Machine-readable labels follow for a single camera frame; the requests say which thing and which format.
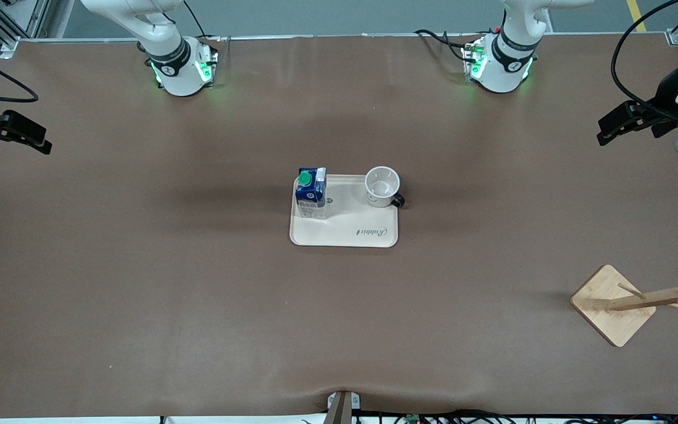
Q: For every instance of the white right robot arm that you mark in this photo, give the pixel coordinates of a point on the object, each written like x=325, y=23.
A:
x=174, y=62

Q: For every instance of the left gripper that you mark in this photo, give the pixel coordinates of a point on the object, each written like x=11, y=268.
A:
x=666, y=93

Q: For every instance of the blue milk carton green cap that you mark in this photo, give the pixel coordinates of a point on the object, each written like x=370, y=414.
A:
x=311, y=191

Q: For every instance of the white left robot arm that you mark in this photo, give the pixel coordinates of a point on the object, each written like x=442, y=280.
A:
x=507, y=62

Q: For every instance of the beige plastic tray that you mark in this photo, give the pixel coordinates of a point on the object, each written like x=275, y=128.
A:
x=351, y=227

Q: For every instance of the wooden cup rack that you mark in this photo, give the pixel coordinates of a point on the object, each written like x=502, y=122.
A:
x=612, y=306

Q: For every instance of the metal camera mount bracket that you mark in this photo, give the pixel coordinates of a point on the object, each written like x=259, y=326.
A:
x=343, y=406

